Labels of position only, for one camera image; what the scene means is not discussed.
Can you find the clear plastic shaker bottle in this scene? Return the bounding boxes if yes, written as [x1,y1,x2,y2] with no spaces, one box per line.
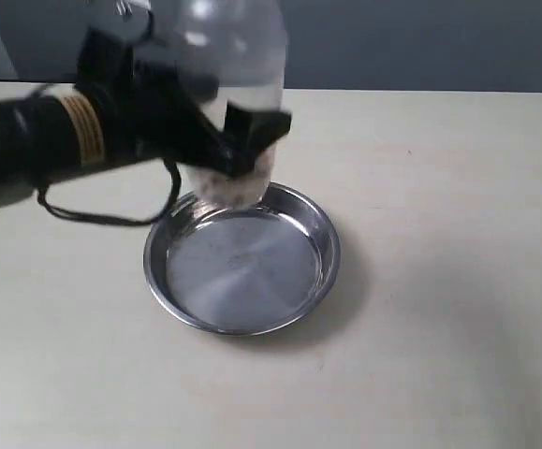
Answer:
[115,0,286,209]

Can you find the round steel tray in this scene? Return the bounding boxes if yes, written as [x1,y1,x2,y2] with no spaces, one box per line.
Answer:
[143,182,342,336]

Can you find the black cable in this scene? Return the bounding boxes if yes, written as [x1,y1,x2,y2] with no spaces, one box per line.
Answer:
[0,83,181,230]

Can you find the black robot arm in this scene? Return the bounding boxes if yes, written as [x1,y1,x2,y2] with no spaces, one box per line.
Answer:
[0,28,291,227]

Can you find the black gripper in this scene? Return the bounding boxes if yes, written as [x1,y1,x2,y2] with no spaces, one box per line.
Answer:
[74,28,292,178]

